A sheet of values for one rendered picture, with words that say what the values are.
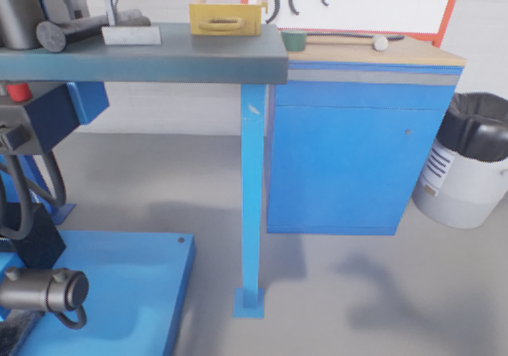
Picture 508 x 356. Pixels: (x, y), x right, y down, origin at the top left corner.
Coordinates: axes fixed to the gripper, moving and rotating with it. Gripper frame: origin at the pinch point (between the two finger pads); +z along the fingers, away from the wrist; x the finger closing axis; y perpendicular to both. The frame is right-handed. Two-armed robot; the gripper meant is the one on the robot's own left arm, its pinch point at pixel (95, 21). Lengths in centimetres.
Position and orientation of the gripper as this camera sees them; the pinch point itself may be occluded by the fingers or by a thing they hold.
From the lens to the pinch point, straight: 74.2
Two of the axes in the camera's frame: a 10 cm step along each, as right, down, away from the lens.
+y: 0.1, -5.6, 8.3
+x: -10.0, -0.2, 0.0
